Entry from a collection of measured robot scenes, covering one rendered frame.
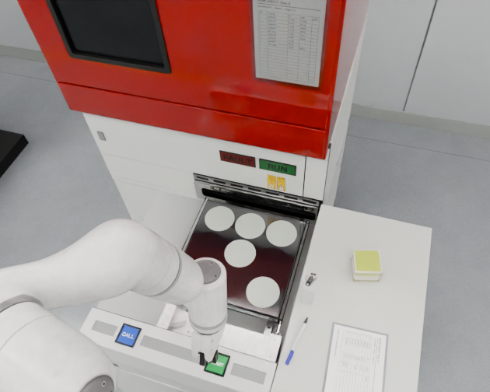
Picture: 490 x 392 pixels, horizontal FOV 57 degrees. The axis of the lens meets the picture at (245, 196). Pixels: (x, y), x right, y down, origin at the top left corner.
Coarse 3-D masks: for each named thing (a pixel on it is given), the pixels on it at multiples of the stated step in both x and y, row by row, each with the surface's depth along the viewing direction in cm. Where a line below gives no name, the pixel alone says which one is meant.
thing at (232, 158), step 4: (220, 152) 142; (224, 152) 141; (224, 156) 143; (228, 156) 142; (232, 156) 142; (236, 156) 141; (240, 156) 140; (244, 156) 140; (224, 160) 144; (228, 160) 144; (232, 160) 143; (236, 160) 143; (240, 160) 142; (244, 160) 141; (248, 160) 141; (252, 160) 140; (244, 164) 143; (248, 164) 142; (252, 164) 142
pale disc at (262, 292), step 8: (256, 280) 139; (264, 280) 138; (272, 280) 138; (248, 288) 137; (256, 288) 137; (264, 288) 137; (272, 288) 137; (248, 296) 136; (256, 296) 135; (264, 296) 135; (272, 296) 135; (256, 304) 134; (264, 304) 134; (272, 304) 134
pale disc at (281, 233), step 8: (272, 224) 151; (280, 224) 150; (288, 224) 150; (272, 232) 149; (280, 232) 149; (288, 232) 148; (296, 232) 148; (272, 240) 147; (280, 240) 147; (288, 240) 146
